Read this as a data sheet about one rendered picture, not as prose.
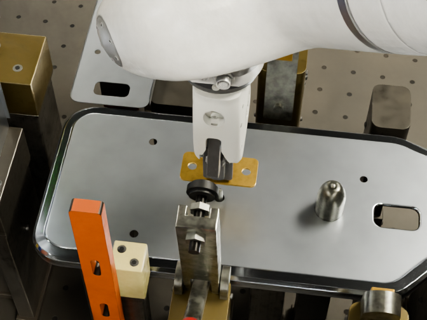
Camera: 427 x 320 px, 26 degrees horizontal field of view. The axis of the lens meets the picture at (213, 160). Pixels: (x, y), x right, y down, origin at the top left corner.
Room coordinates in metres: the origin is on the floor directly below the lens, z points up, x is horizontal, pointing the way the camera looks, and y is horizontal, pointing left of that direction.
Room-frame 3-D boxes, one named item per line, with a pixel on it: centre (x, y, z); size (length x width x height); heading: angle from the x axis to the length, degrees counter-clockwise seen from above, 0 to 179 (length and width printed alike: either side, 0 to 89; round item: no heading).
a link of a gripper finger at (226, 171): (0.57, 0.00, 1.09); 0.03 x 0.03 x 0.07; 83
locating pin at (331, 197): (0.57, -0.13, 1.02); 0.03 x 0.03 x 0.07
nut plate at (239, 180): (0.59, -0.01, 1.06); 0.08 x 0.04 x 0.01; 83
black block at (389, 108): (0.75, -0.22, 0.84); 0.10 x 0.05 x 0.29; 173
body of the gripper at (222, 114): (0.59, -0.01, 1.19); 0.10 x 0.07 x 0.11; 173
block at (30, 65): (0.75, 0.25, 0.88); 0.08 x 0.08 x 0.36; 83
